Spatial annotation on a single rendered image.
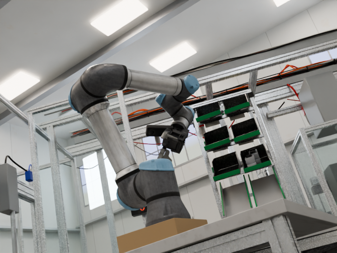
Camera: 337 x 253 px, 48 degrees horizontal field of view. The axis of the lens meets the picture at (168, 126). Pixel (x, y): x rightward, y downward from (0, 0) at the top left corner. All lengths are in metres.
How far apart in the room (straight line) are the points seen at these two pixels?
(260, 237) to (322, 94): 2.10
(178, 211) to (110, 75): 0.53
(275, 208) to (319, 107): 2.03
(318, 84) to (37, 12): 7.02
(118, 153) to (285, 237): 0.75
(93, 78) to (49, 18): 7.74
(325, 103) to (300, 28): 8.31
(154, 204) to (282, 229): 0.52
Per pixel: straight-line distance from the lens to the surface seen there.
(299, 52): 2.88
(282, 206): 0.83
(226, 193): 1.97
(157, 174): 1.27
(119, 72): 1.39
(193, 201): 10.81
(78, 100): 1.46
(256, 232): 0.87
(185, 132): 1.60
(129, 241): 1.23
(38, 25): 9.26
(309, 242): 1.64
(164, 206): 1.24
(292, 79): 3.34
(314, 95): 2.86
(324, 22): 11.00
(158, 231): 1.17
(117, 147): 1.41
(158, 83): 1.49
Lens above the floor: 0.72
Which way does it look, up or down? 24 degrees up
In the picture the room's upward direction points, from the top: 14 degrees counter-clockwise
